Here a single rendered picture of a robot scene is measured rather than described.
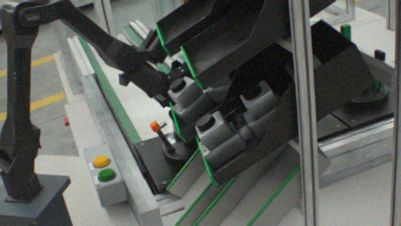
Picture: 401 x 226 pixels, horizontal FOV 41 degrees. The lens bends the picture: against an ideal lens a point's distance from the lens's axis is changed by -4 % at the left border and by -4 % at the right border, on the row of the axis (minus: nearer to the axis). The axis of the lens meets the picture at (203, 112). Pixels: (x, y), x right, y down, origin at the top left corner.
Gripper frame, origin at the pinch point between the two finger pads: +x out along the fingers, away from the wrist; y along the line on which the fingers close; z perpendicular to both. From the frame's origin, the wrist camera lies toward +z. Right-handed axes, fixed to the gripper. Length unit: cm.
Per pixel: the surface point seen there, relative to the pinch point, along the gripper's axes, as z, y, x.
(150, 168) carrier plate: -16.4, -2.3, 1.4
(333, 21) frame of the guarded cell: 59, 82, 72
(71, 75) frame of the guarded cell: -26, 82, -1
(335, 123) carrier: 20.9, -8.4, 30.3
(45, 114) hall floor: -98, 269, 61
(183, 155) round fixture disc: -8.8, -4.2, 5.0
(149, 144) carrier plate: -14.1, 9.1, 3.2
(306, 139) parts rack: 13, -54, -12
